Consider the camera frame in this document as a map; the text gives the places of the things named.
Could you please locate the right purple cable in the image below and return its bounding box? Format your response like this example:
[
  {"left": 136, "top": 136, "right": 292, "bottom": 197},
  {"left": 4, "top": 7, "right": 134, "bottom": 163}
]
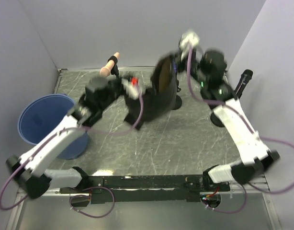
[{"left": 186, "top": 43, "right": 294, "bottom": 214}]

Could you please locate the beige microphone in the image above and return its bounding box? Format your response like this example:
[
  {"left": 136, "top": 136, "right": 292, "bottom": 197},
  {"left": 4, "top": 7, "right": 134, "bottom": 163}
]
[{"left": 100, "top": 52, "right": 120, "bottom": 77}]

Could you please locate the purple cable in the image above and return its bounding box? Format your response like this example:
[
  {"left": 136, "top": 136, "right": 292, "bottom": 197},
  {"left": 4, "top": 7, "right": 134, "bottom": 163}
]
[
  {"left": 0, "top": 87, "right": 145, "bottom": 218},
  {"left": 186, "top": 43, "right": 294, "bottom": 214}
]

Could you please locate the black microphone orange ring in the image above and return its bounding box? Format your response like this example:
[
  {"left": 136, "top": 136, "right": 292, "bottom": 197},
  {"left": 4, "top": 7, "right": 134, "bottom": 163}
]
[{"left": 235, "top": 69, "right": 254, "bottom": 99}]

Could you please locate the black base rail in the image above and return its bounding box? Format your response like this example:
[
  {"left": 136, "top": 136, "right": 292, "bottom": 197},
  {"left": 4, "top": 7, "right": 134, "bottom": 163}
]
[{"left": 59, "top": 174, "right": 230, "bottom": 204}]

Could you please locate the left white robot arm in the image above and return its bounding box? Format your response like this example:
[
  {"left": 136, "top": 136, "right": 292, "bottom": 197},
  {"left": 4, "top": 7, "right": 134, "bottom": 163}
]
[{"left": 6, "top": 77, "right": 128, "bottom": 199}]

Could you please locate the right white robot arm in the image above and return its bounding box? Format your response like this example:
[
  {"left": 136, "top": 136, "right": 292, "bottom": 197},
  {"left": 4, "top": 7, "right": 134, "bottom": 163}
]
[{"left": 179, "top": 48, "right": 280, "bottom": 184}]

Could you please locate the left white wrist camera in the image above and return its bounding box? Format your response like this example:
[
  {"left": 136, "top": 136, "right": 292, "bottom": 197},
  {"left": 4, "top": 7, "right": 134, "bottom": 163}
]
[{"left": 122, "top": 77, "right": 146, "bottom": 100}]

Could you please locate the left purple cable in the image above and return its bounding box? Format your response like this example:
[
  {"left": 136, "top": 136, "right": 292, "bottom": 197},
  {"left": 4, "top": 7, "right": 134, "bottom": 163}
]
[{"left": 0, "top": 87, "right": 145, "bottom": 218}]

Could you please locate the black trash bag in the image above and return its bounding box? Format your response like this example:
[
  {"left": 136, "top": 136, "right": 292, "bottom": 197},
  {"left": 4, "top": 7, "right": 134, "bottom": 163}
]
[{"left": 136, "top": 53, "right": 177, "bottom": 130}]

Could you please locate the blue plastic trash bin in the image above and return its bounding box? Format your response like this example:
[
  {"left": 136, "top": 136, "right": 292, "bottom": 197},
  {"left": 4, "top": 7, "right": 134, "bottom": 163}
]
[{"left": 17, "top": 93, "right": 89, "bottom": 160}]

